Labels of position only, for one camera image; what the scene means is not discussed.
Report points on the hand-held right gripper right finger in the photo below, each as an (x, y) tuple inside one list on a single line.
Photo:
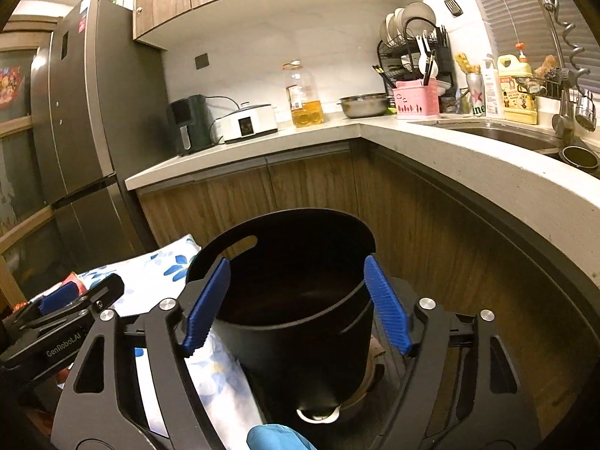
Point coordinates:
[(386, 311)]

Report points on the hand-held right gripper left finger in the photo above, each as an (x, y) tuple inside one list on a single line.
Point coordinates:
[(206, 309)]

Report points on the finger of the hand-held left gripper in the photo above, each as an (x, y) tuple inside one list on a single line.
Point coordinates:
[(58, 297), (104, 288)]

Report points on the red plastic bag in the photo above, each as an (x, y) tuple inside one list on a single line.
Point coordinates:
[(18, 308)]

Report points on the black plastic bin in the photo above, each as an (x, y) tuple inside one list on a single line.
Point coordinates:
[(300, 347)]

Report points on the person's right hand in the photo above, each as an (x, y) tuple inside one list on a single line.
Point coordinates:
[(276, 438)]

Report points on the blue floral tablecloth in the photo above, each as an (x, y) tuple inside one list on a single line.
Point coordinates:
[(145, 272)]

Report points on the wooden lower cabinet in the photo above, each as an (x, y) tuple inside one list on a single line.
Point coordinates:
[(304, 183)]

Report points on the grey steel refrigerator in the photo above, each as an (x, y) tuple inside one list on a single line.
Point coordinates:
[(93, 126)]

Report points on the wooden glass-panel door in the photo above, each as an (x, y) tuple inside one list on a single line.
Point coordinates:
[(14, 126)]

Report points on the black air fryer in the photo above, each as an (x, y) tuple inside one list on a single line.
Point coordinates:
[(187, 124)]

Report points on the white rice cooker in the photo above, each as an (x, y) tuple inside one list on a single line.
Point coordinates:
[(246, 124)]

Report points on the steel pot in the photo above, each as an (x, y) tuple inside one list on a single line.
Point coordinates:
[(365, 107)]

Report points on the stainless steel sink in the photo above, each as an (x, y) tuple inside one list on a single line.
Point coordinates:
[(506, 136)]

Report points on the pink utensil holder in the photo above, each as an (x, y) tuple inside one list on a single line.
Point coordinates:
[(415, 101)]

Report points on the colourful door sticker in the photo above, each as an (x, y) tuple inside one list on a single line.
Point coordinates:
[(9, 85)]

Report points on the cooking oil bottle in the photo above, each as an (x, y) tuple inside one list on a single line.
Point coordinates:
[(304, 103)]

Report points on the silver beer can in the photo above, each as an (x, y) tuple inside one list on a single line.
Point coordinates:
[(475, 93)]

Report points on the black chopsticks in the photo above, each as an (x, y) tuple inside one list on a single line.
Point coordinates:
[(383, 76)]

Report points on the white pump bottle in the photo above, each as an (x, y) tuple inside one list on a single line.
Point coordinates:
[(491, 89)]

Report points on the yellow detergent bottle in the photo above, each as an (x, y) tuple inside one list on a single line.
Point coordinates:
[(515, 96)]

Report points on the white ladle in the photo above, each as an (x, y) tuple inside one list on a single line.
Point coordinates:
[(425, 58)]

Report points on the steel spring kitchen faucet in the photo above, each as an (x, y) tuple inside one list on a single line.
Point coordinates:
[(562, 108)]

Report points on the white plate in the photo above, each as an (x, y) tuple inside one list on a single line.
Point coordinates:
[(390, 26)]

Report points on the grey window blinds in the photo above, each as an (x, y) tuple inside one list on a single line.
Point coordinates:
[(515, 0)]

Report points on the dark wall outlet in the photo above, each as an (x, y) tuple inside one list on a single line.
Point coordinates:
[(202, 60)]

